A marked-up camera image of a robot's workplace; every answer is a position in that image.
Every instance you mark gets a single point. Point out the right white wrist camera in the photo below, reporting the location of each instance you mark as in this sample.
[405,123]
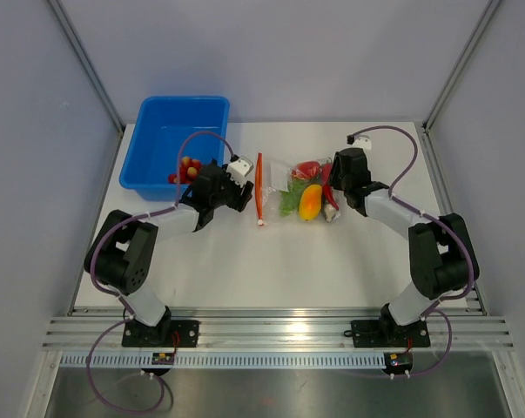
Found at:
[360,141]

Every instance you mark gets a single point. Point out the left aluminium corner post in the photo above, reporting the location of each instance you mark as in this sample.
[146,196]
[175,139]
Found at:
[69,30]

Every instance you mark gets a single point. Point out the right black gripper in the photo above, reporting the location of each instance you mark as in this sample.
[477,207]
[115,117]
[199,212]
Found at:
[336,167]

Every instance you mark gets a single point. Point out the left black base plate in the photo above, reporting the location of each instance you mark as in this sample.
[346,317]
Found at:
[180,333]

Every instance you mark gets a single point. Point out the red fake strawberry bunch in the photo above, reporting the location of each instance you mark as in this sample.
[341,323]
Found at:
[188,171]

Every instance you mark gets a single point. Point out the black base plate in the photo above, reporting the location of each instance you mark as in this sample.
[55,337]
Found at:
[373,334]
[180,333]

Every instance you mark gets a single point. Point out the red fake chili pepper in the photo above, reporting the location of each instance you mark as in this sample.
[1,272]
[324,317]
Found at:
[326,188]

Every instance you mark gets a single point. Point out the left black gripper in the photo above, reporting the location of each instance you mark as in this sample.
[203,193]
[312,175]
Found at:
[240,198]

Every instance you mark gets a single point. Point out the right side aluminium rail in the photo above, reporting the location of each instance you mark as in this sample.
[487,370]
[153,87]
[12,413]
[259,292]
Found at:
[446,199]

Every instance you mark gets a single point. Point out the aluminium corner post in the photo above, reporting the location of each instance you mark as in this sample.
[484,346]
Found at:
[69,30]
[468,51]

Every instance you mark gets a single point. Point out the left small circuit board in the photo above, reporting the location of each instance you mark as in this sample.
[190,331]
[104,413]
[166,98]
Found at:
[163,358]

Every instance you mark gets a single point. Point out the white slotted cable duct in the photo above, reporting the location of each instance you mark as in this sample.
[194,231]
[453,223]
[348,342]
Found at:
[197,360]

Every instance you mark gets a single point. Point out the grey fake fish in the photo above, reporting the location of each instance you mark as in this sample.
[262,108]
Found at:
[330,213]

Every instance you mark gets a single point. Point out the yellow orange fake mango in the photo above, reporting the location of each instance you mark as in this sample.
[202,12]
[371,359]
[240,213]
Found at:
[310,202]

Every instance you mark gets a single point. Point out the right aluminium corner post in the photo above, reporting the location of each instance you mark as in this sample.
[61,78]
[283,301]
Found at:
[468,51]

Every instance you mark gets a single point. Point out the aluminium front rail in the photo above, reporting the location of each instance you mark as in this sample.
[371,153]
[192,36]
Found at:
[280,330]

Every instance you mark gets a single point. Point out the aluminium rail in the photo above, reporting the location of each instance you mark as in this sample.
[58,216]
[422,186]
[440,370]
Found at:
[280,330]
[446,199]

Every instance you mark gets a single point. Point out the small circuit board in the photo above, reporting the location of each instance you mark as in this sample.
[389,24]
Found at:
[398,363]
[163,358]

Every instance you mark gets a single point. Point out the green fake lettuce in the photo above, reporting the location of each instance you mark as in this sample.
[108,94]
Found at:
[290,199]

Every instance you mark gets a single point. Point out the clear zip top bag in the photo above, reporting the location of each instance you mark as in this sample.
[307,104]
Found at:
[271,177]

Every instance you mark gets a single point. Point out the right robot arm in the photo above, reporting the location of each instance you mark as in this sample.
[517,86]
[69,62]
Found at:
[441,257]

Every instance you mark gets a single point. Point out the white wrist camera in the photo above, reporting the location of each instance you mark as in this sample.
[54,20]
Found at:
[360,141]
[238,169]

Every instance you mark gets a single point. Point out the right small circuit board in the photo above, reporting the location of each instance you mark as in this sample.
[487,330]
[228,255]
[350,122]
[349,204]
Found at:
[398,363]

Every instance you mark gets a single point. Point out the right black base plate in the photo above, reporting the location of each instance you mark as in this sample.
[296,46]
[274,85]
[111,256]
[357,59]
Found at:
[373,334]

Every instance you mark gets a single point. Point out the blue plastic bin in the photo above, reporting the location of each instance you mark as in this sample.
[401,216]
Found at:
[167,130]

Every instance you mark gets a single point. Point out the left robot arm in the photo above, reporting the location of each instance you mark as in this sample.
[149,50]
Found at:
[120,256]

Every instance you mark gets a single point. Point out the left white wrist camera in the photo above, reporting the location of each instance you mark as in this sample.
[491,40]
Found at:
[238,169]

